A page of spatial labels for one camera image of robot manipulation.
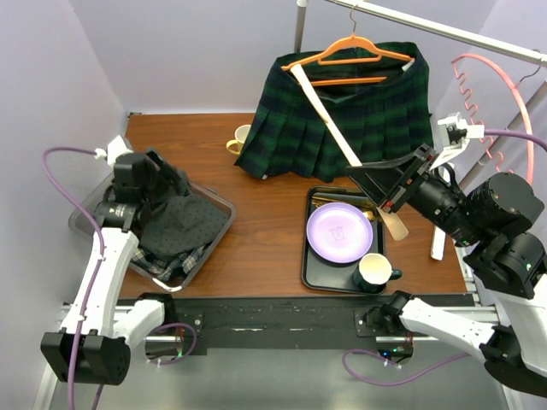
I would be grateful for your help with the gold cutlery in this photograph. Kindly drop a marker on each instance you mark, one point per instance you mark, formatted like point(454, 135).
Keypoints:
point(361, 202)

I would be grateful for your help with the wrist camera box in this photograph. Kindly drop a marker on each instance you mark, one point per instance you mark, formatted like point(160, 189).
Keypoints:
point(117, 147)
point(454, 136)

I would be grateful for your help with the clear plastic storage bin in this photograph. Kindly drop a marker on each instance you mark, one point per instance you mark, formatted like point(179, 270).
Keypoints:
point(79, 224)

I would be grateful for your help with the cream plastic hanger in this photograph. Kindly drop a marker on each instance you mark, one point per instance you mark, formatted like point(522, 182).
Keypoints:
point(392, 222)

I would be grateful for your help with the yellow mug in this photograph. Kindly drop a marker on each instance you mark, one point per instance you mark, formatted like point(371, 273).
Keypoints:
point(236, 145)

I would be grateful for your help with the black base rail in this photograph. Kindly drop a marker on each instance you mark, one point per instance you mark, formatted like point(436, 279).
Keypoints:
point(294, 323)

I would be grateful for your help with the green mug cream inside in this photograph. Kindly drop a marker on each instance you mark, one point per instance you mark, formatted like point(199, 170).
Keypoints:
point(373, 273)

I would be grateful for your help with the green plaid pleated skirt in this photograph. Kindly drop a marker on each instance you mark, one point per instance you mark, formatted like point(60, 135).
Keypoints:
point(381, 122)

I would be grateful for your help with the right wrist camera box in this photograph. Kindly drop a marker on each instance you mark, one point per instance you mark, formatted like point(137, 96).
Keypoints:
point(454, 136)

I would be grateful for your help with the pink wavy hanger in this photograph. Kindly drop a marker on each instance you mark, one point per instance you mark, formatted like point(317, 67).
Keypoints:
point(496, 101)

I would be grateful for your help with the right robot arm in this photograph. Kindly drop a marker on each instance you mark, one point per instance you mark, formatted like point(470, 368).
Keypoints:
point(494, 222)

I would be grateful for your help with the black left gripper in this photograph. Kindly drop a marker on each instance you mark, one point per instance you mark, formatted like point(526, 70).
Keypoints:
point(166, 174)

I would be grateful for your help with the grey dotted skirt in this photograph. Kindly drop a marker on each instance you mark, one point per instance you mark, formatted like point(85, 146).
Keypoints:
point(181, 221)

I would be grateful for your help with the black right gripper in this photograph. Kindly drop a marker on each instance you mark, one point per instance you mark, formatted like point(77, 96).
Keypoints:
point(385, 178)

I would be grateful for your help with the navy white plaid skirt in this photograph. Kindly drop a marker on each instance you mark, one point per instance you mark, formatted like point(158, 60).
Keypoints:
point(172, 267)

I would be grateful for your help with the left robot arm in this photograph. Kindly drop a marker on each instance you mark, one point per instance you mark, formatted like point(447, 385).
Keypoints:
point(91, 345)

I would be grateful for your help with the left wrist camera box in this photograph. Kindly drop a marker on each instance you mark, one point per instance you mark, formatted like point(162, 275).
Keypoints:
point(117, 147)

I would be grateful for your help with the lavender round plate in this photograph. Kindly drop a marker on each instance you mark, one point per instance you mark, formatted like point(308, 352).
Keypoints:
point(339, 232)

